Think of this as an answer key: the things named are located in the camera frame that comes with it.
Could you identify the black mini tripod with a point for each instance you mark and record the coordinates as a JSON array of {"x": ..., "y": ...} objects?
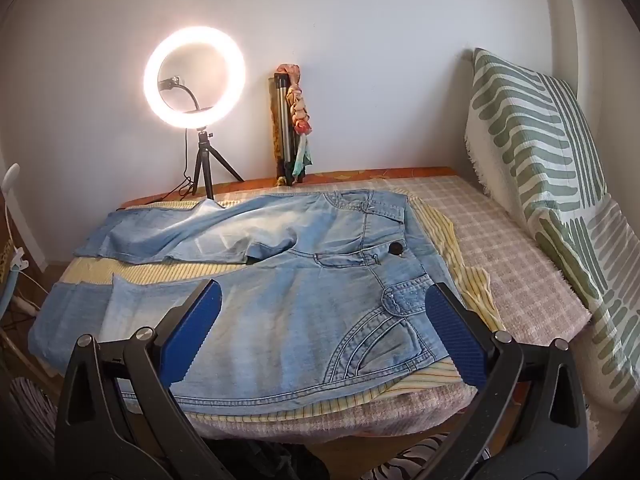
[{"x": 205, "y": 160}]

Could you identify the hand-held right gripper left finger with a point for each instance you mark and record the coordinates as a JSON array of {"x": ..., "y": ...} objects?
[{"x": 195, "y": 325}]

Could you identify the light blue object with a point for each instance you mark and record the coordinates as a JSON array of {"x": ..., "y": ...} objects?
[{"x": 9, "y": 290}]

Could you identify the yellow striped cloth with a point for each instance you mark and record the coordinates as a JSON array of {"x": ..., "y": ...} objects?
[{"x": 165, "y": 271}]

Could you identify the zebra striped rug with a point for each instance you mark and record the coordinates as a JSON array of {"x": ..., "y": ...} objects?
[{"x": 400, "y": 465}]

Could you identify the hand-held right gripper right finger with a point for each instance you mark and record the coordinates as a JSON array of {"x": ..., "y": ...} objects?
[{"x": 457, "y": 335}]

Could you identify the green patterned white cushion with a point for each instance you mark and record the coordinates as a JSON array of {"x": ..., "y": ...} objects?
[
  {"x": 600, "y": 270},
  {"x": 530, "y": 125}
]

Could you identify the folded silver tripod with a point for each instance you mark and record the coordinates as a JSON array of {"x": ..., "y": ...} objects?
[{"x": 285, "y": 125}]

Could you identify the white curved plastic object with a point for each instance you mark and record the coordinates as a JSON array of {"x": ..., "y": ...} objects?
[{"x": 10, "y": 180}]

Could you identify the pink checked bedspread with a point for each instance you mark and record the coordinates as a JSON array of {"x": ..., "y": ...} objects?
[{"x": 500, "y": 250}]

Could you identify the light blue denim pants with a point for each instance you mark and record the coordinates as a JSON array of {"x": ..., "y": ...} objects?
[{"x": 300, "y": 310}]

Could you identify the knotted colourful scarf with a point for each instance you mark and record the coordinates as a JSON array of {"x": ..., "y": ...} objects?
[{"x": 299, "y": 105}]

